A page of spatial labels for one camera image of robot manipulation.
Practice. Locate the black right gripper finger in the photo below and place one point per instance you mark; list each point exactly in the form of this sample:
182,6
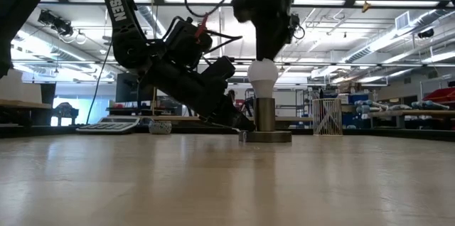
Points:
278,41
262,41

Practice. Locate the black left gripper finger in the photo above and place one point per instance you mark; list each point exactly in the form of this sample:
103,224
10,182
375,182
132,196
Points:
220,116
231,107

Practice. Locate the brushed metal lamp socket base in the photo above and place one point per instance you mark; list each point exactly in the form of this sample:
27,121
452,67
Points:
264,116

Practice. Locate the white lightbulb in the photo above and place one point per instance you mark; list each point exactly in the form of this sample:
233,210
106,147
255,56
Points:
263,76

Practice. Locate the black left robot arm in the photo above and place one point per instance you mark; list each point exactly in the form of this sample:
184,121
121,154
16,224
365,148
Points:
117,5

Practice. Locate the person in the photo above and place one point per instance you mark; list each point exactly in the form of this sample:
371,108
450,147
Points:
231,95

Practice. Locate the light wood desk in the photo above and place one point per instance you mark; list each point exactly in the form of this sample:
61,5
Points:
177,118

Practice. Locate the black monitor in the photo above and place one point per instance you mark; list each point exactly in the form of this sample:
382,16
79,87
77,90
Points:
128,87

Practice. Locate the small patterned candle jar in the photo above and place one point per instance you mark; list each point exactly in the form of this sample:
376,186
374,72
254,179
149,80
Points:
160,128

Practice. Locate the dark pen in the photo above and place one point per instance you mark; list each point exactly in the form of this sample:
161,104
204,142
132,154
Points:
321,94

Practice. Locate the grey desk calculator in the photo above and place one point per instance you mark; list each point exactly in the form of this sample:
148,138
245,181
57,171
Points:
106,126

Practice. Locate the blue plastic bin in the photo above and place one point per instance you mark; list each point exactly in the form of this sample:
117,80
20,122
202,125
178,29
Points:
355,121

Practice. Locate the white ceiling air vent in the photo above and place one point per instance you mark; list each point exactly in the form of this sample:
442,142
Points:
403,20

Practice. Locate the black curtain panel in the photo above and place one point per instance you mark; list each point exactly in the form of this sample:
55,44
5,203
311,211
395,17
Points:
48,101

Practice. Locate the short white plastic container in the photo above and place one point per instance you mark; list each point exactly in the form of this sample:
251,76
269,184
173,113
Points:
32,92

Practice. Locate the black ceiling speaker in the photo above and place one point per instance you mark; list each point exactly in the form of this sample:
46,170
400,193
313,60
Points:
426,33

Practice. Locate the wooden side table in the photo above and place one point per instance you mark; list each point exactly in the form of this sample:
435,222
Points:
409,113

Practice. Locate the wooden workbench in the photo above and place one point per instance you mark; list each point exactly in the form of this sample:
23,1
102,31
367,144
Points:
21,104

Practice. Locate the tall white plastic container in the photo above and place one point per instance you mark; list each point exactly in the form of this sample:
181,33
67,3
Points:
10,87

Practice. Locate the red plastic bin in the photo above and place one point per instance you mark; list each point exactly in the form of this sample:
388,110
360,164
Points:
440,96

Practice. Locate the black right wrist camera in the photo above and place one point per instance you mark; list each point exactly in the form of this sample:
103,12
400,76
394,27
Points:
243,5

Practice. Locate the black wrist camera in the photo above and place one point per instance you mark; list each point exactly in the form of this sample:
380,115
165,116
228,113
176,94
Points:
243,5
186,41

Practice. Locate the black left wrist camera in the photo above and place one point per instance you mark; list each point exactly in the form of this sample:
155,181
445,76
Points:
186,41

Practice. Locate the silver ventilation duct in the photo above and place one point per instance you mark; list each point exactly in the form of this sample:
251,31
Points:
377,46

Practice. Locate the black overhead rig camera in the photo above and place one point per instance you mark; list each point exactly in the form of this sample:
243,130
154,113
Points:
57,23

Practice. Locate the black aluminium table frame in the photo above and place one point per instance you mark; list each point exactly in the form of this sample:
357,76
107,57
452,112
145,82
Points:
391,134

